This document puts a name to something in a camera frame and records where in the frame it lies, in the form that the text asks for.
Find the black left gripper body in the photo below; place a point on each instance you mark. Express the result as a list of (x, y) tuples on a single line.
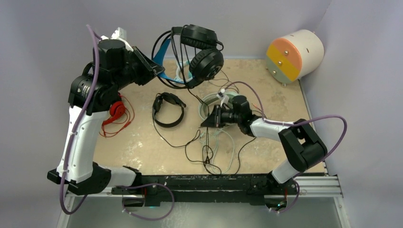
[(125, 76)]

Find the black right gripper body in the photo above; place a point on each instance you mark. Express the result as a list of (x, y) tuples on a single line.
[(224, 116)]

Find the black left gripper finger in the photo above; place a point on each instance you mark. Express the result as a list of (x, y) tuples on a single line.
[(146, 62), (144, 75)]

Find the black blue gaming headphones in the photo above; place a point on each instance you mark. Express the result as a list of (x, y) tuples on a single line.
[(190, 43)]

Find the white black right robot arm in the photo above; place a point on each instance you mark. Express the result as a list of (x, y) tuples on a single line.
[(301, 144)]

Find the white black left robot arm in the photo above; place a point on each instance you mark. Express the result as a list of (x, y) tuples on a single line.
[(92, 94)]

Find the mint green headphones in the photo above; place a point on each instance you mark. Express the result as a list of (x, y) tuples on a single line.
[(203, 109)]

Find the small black headphones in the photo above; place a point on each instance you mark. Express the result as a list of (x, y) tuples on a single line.
[(168, 114)]

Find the teal cat ear headphones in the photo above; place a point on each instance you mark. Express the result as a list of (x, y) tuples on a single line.
[(178, 73)]

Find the red headphones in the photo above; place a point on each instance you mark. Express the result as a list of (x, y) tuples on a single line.
[(121, 113)]

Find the round pastel drawer box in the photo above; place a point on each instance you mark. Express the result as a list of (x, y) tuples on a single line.
[(295, 55)]

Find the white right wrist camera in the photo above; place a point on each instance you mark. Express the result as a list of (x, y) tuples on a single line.
[(221, 95)]

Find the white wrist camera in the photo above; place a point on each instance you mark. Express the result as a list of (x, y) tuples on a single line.
[(221, 95), (121, 34)]

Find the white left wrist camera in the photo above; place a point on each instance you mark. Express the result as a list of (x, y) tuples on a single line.
[(121, 34)]

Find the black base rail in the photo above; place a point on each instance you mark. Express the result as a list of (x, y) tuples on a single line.
[(255, 189)]

